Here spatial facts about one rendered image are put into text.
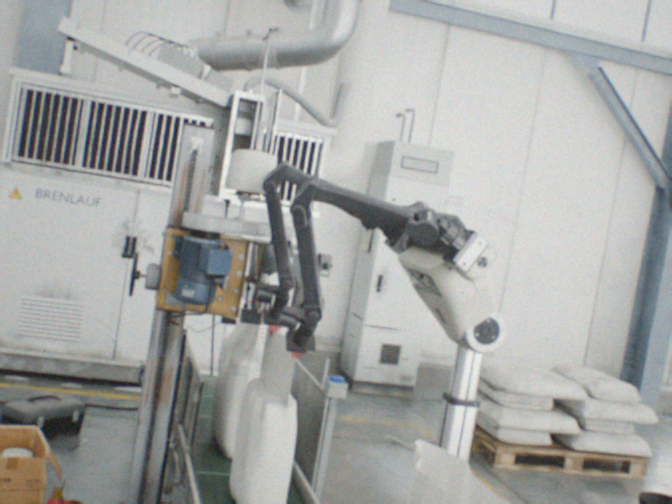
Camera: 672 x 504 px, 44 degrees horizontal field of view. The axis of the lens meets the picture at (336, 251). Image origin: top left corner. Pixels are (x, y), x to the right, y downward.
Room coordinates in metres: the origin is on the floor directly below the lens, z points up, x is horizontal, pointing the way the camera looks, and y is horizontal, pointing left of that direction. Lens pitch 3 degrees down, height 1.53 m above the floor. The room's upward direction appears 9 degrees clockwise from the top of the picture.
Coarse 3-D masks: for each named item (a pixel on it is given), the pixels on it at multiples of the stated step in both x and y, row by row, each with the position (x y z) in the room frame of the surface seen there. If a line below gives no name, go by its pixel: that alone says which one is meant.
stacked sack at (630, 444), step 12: (588, 432) 5.77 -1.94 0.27; (600, 432) 5.81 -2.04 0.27; (564, 444) 5.75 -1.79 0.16; (576, 444) 5.64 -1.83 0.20; (588, 444) 5.65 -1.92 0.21; (600, 444) 5.68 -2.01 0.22; (612, 444) 5.69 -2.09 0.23; (624, 444) 5.71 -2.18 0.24; (636, 444) 5.75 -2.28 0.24; (648, 456) 5.78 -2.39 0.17
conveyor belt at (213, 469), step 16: (208, 384) 4.85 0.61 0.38; (208, 400) 4.49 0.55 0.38; (208, 416) 4.17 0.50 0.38; (208, 432) 3.90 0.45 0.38; (208, 448) 3.66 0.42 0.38; (208, 464) 3.44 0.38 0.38; (224, 464) 3.48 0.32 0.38; (208, 480) 3.25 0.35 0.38; (224, 480) 3.28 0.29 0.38; (208, 496) 3.08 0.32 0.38; (224, 496) 3.11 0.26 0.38; (288, 496) 3.22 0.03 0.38
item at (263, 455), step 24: (264, 360) 3.29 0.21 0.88; (288, 360) 2.92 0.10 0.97; (264, 384) 3.16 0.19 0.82; (288, 384) 2.88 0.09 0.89; (264, 408) 2.91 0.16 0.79; (288, 408) 2.92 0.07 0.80; (240, 432) 3.12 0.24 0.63; (264, 432) 2.89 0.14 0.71; (288, 432) 2.91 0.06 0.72; (240, 456) 3.01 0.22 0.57; (264, 456) 2.89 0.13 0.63; (288, 456) 2.92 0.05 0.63; (240, 480) 2.98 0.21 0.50; (264, 480) 2.89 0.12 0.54; (288, 480) 2.95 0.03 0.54
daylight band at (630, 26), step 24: (480, 0) 7.85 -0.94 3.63; (504, 0) 7.91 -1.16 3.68; (528, 0) 7.97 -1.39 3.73; (576, 0) 8.09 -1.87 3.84; (600, 0) 8.16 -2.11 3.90; (624, 0) 8.22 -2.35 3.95; (576, 24) 8.10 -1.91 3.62; (600, 24) 8.17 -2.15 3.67; (624, 24) 8.23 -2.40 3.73; (648, 24) 8.30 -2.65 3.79
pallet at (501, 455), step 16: (480, 432) 5.78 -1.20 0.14; (480, 448) 5.79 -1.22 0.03; (496, 448) 5.45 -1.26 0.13; (512, 448) 5.49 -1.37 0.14; (528, 448) 5.55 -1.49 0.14; (544, 448) 5.62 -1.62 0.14; (560, 448) 5.69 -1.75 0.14; (496, 464) 5.46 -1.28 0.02; (512, 464) 5.49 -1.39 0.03; (528, 464) 5.58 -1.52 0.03; (560, 464) 5.64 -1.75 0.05; (576, 464) 5.63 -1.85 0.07; (624, 464) 5.82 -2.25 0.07; (640, 464) 5.78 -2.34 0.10
